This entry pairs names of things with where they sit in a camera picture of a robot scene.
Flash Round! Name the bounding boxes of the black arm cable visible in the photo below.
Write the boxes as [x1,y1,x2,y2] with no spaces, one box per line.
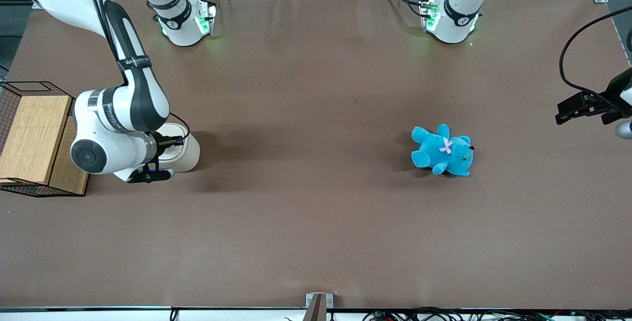
[84,0,191,140]
[559,6,632,98]

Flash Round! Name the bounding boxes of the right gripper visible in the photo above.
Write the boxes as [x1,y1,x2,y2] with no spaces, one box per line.
[150,131,186,164]

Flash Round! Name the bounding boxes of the brown table cover sheet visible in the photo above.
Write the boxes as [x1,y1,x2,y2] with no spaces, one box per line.
[0,0,632,310]

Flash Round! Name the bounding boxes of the white square trash can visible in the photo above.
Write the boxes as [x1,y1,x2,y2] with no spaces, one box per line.
[157,122,201,173]

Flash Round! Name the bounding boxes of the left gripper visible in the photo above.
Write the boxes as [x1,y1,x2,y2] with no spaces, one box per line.
[555,67,632,125]

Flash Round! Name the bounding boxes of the black cable bundle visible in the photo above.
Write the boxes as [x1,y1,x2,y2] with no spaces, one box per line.
[363,306,632,321]

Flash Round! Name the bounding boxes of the blue teddy bear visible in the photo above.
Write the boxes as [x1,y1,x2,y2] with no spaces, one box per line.
[411,123,475,177]

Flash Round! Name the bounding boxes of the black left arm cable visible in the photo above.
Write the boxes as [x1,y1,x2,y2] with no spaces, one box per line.
[559,6,632,98]

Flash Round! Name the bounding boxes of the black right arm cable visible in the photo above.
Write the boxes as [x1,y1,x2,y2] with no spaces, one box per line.
[84,0,191,140]

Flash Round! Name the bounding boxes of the black wire mesh rack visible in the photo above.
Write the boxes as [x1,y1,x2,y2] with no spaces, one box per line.
[0,80,92,198]

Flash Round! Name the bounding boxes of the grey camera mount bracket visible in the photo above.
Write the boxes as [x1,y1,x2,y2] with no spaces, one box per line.
[305,293,334,321]

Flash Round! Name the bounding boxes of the light wooden shelf board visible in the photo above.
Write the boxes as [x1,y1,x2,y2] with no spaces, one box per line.
[48,116,90,196]
[0,95,73,185]

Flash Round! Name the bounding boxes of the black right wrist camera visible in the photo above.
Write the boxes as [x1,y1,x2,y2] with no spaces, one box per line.
[127,162,175,184]

